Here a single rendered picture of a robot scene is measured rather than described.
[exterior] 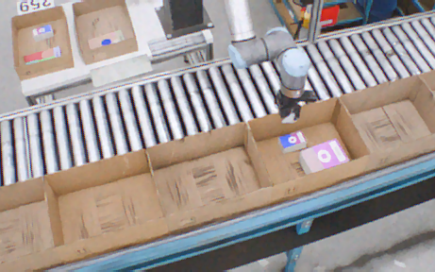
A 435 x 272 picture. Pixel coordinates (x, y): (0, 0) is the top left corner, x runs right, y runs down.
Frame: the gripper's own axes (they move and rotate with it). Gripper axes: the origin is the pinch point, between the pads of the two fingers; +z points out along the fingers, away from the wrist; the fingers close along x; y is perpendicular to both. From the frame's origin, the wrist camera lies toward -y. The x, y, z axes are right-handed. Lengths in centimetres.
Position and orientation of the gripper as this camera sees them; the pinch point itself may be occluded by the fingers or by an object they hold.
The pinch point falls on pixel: (292, 119)
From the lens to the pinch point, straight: 199.9
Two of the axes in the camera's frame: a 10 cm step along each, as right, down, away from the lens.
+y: -9.5, 2.5, -2.1
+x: 3.3, 7.8, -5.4
